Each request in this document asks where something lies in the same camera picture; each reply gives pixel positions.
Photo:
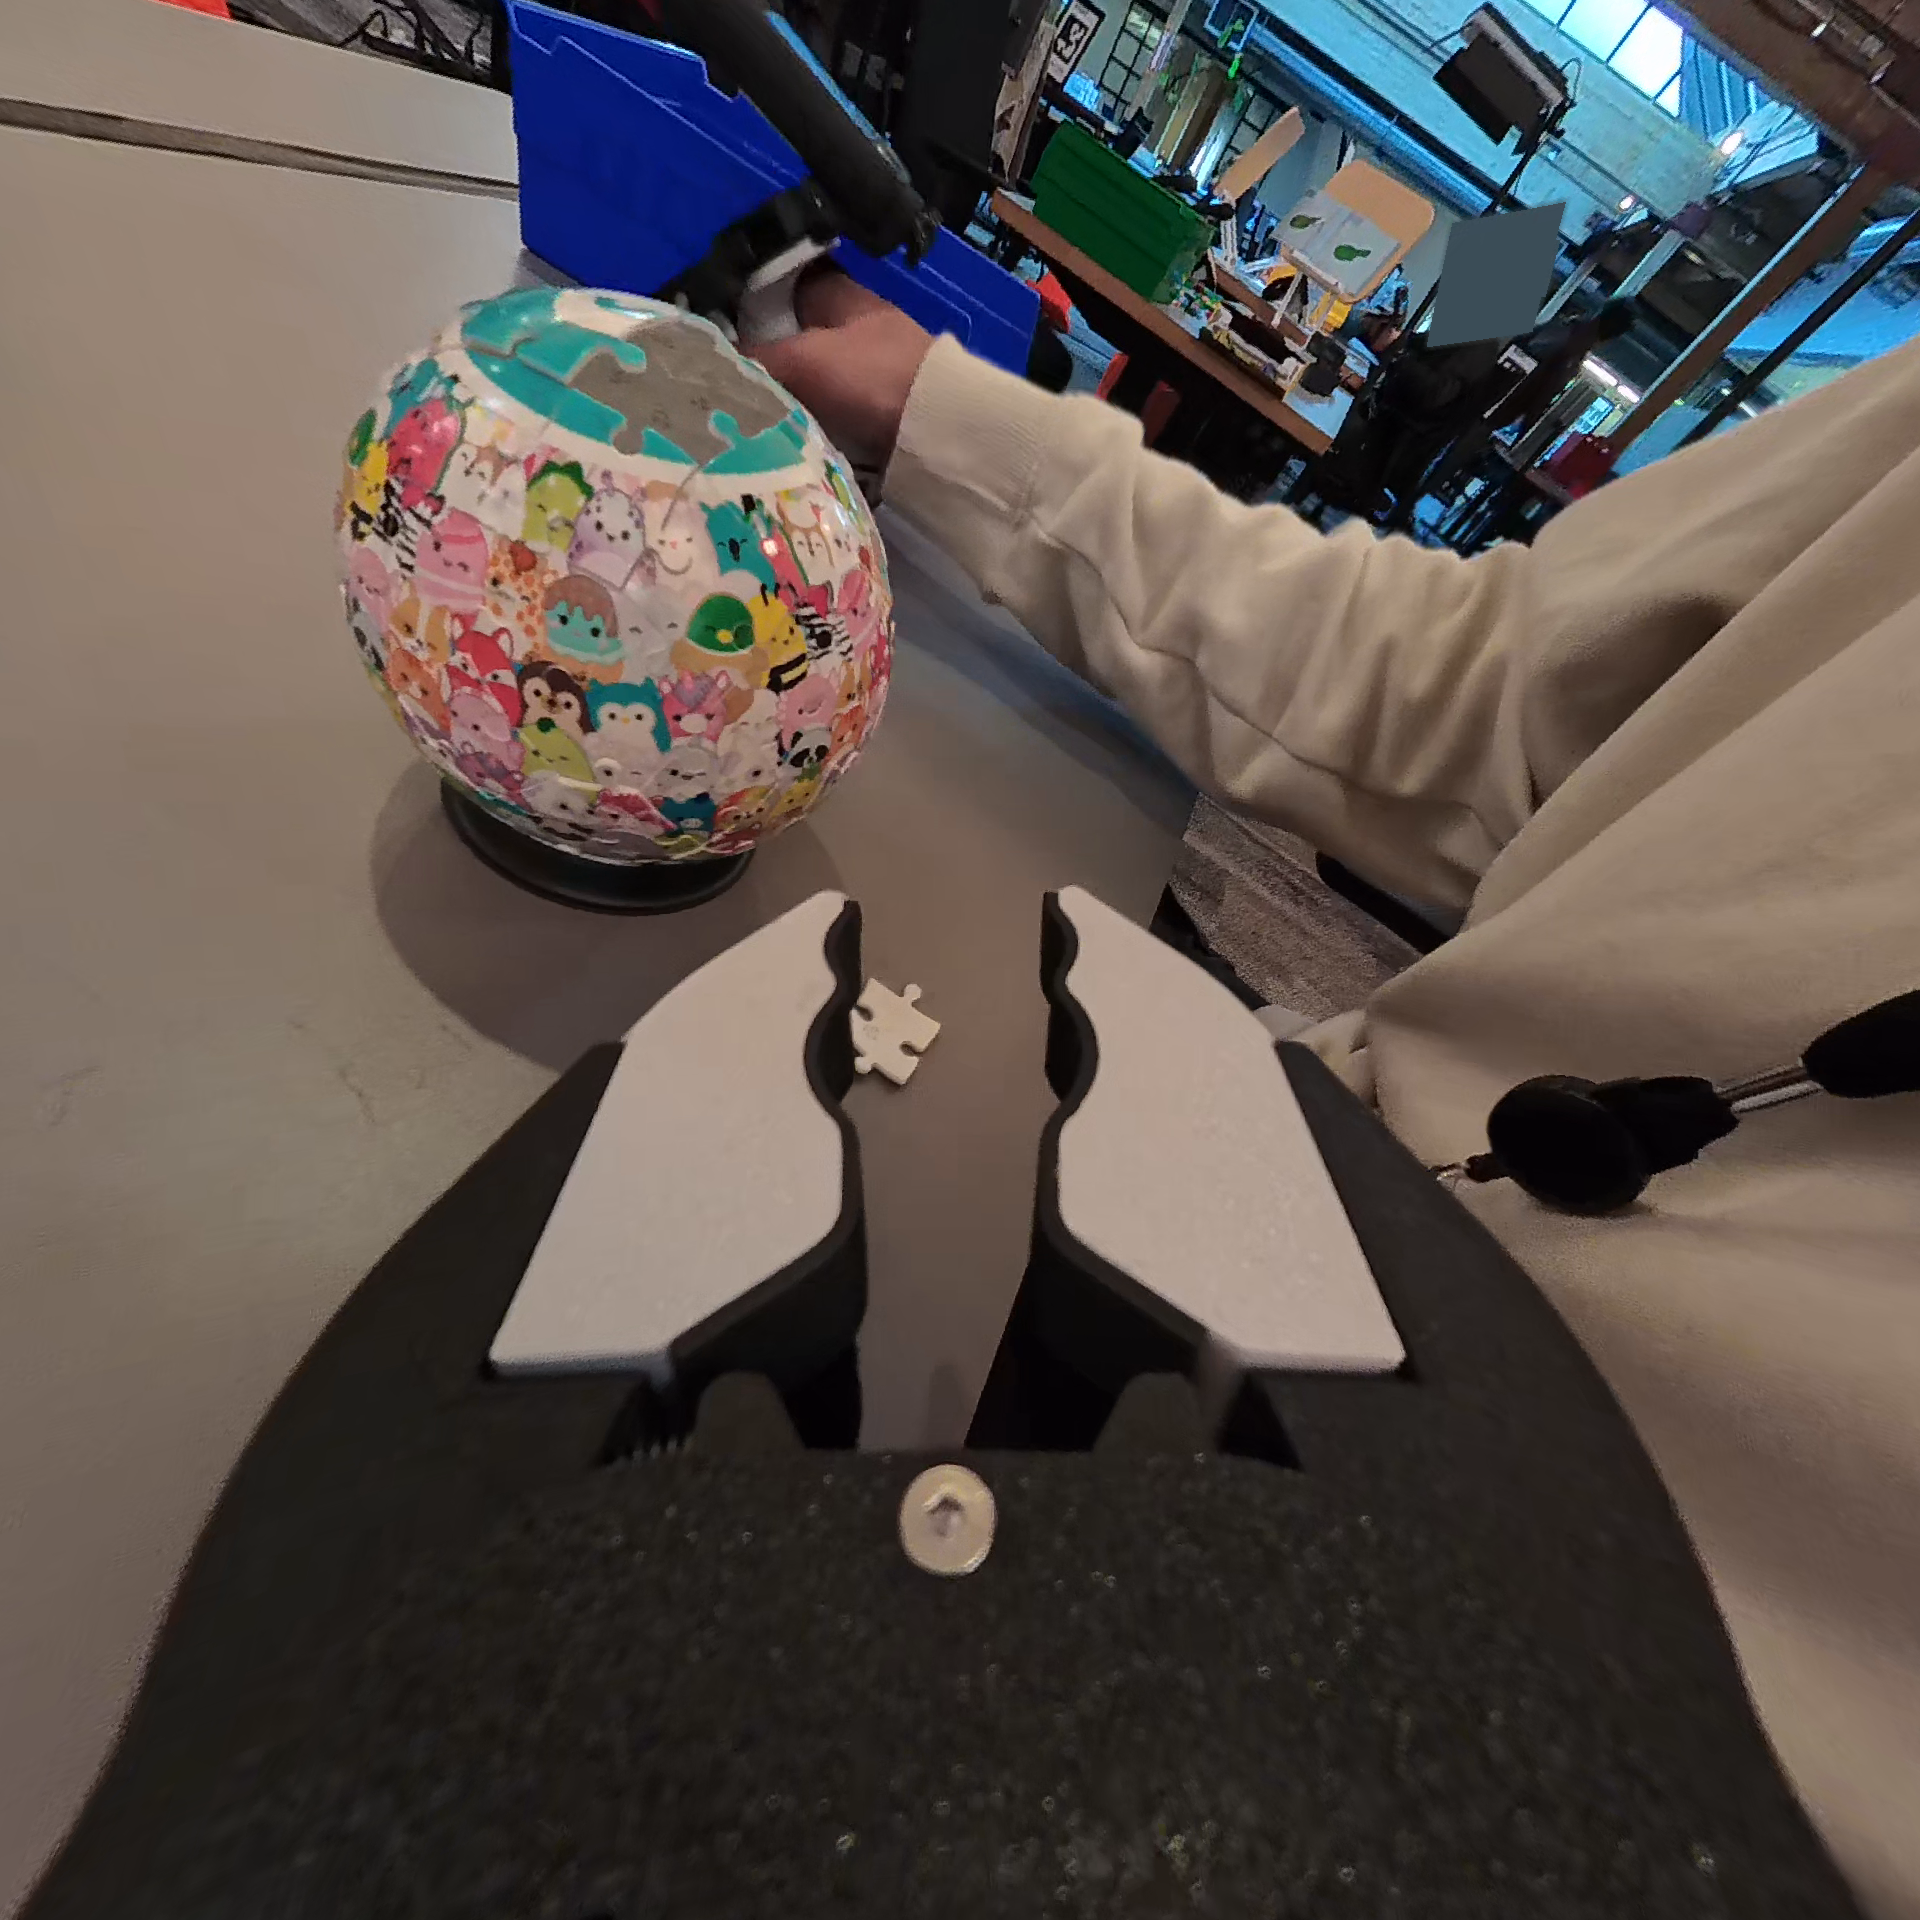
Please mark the person's right hand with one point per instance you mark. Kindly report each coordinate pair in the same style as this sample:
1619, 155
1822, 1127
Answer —
864, 364

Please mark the wooden work table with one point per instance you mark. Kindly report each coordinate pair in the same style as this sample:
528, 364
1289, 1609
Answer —
1140, 323

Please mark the black studio light panel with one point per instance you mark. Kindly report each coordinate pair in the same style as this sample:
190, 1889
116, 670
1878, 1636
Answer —
1501, 70

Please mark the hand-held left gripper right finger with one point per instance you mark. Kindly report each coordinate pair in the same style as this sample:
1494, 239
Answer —
1200, 1182

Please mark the colourful puzzle ball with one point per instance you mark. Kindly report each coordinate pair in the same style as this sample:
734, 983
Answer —
600, 629

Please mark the person's right forearm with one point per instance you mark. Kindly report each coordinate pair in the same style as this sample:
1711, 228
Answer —
1200, 600

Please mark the person's cream sweatshirt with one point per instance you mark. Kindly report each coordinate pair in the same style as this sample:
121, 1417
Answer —
1727, 824

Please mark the clipboard with green print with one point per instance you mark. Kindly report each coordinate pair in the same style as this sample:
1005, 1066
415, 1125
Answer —
1358, 242

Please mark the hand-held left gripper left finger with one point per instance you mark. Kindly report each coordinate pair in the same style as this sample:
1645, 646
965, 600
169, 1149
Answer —
693, 1182

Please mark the blue plastic bin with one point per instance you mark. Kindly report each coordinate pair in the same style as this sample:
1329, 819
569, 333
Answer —
632, 151

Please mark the small puzzle piece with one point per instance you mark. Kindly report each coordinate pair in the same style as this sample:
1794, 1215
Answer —
894, 1036

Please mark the green plastic bin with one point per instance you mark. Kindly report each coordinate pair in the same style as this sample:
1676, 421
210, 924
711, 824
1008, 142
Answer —
1118, 209

